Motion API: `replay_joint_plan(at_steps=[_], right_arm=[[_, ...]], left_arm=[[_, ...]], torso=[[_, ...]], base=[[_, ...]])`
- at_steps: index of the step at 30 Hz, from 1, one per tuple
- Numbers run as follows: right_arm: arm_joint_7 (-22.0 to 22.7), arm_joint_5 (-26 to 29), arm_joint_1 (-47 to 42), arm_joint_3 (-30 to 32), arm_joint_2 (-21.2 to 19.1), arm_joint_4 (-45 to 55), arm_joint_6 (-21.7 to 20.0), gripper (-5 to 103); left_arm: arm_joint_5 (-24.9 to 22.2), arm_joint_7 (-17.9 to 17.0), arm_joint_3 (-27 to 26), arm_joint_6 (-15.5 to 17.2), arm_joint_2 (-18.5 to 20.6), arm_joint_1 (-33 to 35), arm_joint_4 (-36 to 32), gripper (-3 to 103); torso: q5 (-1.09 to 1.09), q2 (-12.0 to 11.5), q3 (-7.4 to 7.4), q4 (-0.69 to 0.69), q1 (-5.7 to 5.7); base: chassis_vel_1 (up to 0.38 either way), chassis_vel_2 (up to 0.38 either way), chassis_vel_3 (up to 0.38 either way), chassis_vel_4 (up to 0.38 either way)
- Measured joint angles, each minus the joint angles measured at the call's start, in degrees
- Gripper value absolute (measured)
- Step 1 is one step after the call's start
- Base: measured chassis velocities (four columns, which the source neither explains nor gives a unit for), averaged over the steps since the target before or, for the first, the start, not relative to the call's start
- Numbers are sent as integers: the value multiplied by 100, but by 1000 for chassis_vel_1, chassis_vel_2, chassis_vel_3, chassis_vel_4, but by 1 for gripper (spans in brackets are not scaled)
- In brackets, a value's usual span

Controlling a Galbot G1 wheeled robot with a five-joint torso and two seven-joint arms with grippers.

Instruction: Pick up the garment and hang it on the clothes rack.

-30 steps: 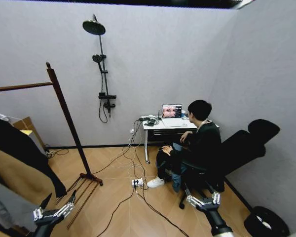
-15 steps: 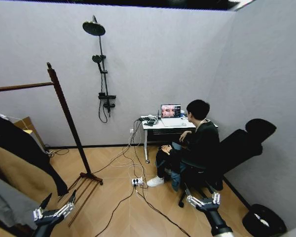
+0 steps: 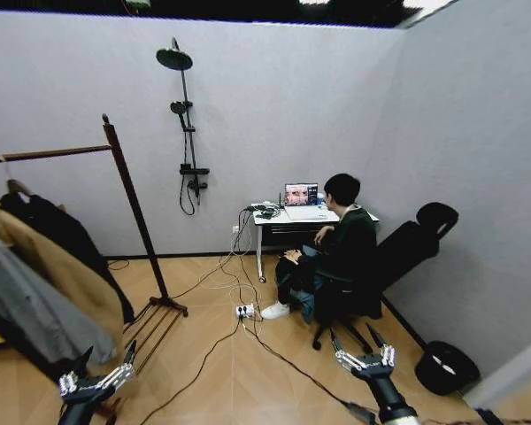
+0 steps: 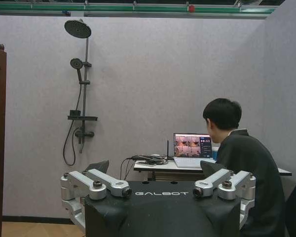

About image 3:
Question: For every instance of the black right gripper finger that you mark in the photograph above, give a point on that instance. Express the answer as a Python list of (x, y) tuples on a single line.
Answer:
[(346, 358), (386, 354)]

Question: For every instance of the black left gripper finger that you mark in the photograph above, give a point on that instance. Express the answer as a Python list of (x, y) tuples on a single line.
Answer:
[(71, 378), (119, 373)]

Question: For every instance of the grey garment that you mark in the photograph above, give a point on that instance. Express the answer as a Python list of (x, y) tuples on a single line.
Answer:
[(26, 301)]

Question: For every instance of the black garment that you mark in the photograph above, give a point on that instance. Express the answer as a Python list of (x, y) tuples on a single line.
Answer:
[(66, 230)]

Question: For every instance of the wooden clothes hanger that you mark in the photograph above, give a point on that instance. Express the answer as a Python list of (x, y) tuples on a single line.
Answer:
[(14, 185)]

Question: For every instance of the black round bin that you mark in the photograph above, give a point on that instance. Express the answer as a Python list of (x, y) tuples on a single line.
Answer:
[(460, 367)]

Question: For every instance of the black office chair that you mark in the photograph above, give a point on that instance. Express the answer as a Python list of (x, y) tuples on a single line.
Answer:
[(407, 248)]

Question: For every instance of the white power strip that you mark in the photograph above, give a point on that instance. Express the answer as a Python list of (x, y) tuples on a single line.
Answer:
[(244, 311)]

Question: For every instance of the person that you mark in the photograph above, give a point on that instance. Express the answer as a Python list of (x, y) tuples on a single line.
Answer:
[(356, 234)]

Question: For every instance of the beige coat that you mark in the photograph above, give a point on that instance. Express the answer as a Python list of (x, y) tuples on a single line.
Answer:
[(35, 252)]

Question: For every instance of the white desk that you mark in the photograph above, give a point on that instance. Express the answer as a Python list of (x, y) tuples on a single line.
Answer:
[(270, 220)]

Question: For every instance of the dark wooden clothes rack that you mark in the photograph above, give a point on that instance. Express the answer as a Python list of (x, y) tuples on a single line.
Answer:
[(133, 208)]

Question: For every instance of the open laptop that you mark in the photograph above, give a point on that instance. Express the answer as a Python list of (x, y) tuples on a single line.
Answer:
[(301, 195)]

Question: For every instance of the black hand shower head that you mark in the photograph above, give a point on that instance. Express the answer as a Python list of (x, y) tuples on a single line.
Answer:
[(178, 107)]

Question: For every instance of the black shower column set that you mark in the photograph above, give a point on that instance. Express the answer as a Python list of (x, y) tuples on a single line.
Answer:
[(174, 57)]

